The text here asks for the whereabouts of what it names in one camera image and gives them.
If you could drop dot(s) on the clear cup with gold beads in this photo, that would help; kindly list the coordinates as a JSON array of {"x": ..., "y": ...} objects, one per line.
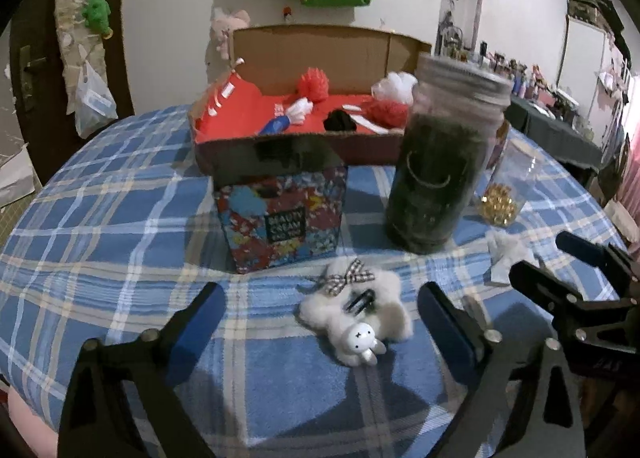
[{"x": 505, "y": 188}]

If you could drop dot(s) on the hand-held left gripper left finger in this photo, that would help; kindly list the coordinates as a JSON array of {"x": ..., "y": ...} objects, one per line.
[{"x": 200, "y": 323}]

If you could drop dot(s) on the green plush toy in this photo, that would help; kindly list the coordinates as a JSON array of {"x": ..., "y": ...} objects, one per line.
[{"x": 97, "y": 13}]

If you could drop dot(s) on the white bath pouf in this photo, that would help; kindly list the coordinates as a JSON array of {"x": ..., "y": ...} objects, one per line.
[{"x": 397, "y": 85}]

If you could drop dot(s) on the glass jar with dark contents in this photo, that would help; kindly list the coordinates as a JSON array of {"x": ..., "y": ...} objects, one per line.
[{"x": 440, "y": 163}]

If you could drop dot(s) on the white plastic bag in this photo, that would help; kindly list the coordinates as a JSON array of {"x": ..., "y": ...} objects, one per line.
[{"x": 92, "y": 103}]

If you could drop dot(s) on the pink cushion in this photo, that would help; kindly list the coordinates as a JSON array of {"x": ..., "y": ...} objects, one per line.
[{"x": 30, "y": 428}]

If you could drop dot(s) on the white fluffy rabbit plush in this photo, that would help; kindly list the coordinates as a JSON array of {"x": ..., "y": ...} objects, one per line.
[{"x": 385, "y": 318}]

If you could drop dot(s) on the row of cosmetic bottles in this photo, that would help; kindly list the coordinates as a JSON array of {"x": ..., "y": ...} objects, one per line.
[{"x": 525, "y": 78}]

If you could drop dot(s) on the cardboard box with red lining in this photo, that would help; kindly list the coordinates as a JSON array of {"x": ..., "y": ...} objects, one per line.
[{"x": 310, "y": 63}]

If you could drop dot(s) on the black scrunchie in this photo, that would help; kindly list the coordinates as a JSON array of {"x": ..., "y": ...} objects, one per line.
[{"x": 340, "y": 121}]

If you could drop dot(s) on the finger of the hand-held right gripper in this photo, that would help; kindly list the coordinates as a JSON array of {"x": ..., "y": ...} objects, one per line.
[
  {"x": 585, "y": 250},
  {"x": 537, "y": 283}
]

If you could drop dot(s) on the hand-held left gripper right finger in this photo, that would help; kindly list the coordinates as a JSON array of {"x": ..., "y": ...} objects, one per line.
[{"x": 442, "y": 323}]

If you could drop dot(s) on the blue plaid blanket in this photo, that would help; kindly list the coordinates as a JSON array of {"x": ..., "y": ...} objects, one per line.
[{"x": 125, "y": 238}]

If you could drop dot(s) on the colourful printed box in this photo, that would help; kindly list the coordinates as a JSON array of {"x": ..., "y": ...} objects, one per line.
[{"x": 285, "y": 223}]

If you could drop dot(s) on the white cabinet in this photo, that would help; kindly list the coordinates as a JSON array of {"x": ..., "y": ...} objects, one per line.
[{"x": 585, "y": 58}]

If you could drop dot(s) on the patterned bag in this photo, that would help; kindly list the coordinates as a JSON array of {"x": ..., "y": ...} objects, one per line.
[{"x": 592, "y": 10}]

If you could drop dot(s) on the pink curtain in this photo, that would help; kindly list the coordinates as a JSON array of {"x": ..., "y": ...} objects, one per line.
[{"x": 631, "y": 173}]

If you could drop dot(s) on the table with dark cloth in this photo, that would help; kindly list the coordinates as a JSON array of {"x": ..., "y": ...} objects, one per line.
[{"x": 555, "y": 133}]

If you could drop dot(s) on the pink pig plush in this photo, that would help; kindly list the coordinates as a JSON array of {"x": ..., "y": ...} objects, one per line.
[{"x": 225, "y": 28}]

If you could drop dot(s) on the crumpled white tissue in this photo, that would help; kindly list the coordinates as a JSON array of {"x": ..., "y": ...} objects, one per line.
[{"x": 507, "y": 250}]

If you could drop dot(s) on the blue and white soft toy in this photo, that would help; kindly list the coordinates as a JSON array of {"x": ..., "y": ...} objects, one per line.
[{"x": 282, "y": 122}]

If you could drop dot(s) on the red bath pouf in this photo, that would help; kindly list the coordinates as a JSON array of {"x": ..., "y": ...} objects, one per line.
[
  {"x": 387, "y": 112},
  {"x": 312, "y": 85}
]

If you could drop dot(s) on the black hair clip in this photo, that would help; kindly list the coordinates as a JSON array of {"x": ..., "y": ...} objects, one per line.
[{"x": 360, "y": 300}]

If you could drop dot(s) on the dark brown door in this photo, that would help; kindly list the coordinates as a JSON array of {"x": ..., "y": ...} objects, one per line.
[{"x": 50, "y": 148}]

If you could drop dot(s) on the patterned hanging organizer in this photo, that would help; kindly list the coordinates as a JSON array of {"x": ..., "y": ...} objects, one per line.
[{"x": 70, "y": 38}]

